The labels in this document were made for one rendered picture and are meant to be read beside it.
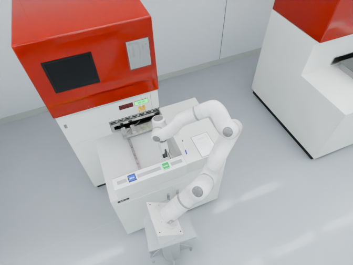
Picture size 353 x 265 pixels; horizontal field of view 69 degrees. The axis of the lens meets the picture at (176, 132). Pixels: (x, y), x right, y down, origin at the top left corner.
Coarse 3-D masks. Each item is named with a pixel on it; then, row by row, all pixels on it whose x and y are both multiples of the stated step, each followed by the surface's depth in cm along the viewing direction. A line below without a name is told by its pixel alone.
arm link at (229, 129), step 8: (200, 104) 148; (208, 104) 144; (216, 104) 143; (200, 112) 146; (208, 112) 144; (216, 112) 142; (224, 112) 141; (216, 120) 141; (224, 120) 137; (232, 120) 136; (216, 128) 140; (224, 128) 135; (232, 128) 134; (224, 136) 136; (232, 136) 135
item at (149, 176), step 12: (180, 156) 195; (144, 168) 189; (156, 168) 190; (180, 168) 192; (120, 180) 184; (144, 180) 185; (156, 180) 191; (168, 180) 198; (120, 192) 184; (132, 192) 191
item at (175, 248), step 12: (144, 228) 176; (192, 228) 175; (156, 240) 171; (180, 240) 170; (156, 252) 231; (168, 252) 214; (180, 252) 241; (192, 252) 241; (156, 264) 235; (168, 264) 235; (180, 264) 234; (192, 264) 234
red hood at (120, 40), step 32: (32, 0) 175; (64, 0) 174; (96, 0) 173; (128, 0) 172; (32, 32) 149; (64, 32) 148; (96, 32) 153; (128, 32) 160; (32, 64) 152; (64, 64) 159; (96, 64) 168; (128, 64) 177; (64, 96) 176; (96, 96) 186; (128, 96) 198
